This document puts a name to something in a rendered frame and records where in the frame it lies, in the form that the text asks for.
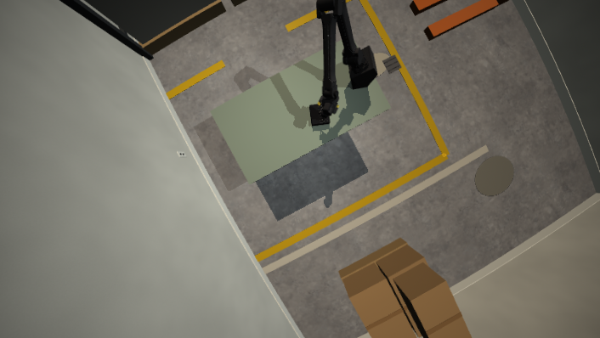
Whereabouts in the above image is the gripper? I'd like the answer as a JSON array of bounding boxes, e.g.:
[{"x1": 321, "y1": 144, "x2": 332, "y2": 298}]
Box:
[{"x1": 317, "y1": 95, "x2": 339, "y2": 114}]

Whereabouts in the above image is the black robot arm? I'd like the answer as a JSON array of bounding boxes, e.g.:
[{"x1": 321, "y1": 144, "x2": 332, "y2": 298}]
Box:
[{"x1": 316, "y1": 0, "x2": 369, "y2": 118}]

